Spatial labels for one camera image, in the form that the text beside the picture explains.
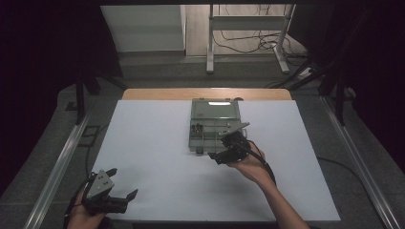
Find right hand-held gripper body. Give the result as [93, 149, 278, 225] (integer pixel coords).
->
[217, 121, 252, 166]

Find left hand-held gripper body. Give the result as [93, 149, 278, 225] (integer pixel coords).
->
[82, 169, 129, 216]

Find grey clear compartment storage box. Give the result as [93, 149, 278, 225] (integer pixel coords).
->
[188, 97, 248, 156]

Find person's right hand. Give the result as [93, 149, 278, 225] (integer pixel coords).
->
[226, 140, 277, 190]

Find person's left hand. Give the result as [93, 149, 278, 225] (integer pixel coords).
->
[67, 192, 108, 229]

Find white table sheet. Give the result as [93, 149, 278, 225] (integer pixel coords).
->
[92, 99, 342, 223]

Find floor socket plate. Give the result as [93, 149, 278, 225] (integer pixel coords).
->
[78, 125, 101, 148]

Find wooden table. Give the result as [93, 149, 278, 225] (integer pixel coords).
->
[121, 88, 293, 102]

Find black stand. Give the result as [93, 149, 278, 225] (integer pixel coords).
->
[286, 56, 349, 127]
[74, 63, 128, 126]

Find white panel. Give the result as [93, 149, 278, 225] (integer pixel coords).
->
[100, 4, 186, 53]

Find left hand-held gripper cable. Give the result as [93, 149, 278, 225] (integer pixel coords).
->
[62, 171, 96, 229]

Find hand-held gripper cable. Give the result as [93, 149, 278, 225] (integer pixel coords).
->
[241, 139, 278, 187]
[62, 171, 96, 229]

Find right hand-held gripper cable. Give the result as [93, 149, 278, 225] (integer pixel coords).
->
[241, 139, 278, 187]

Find metal floor rail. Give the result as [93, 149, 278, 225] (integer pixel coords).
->
[319, 94, 403, 229]
[23, 108, 94, 229]

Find tangle of black floor cables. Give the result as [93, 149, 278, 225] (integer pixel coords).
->
[212, 30, 309, 61]

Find black floor cable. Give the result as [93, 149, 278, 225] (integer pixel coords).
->
[316, 156, 361, 183]

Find white metal desk frame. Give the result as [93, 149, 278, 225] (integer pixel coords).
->
[205, 3, 296, 75]

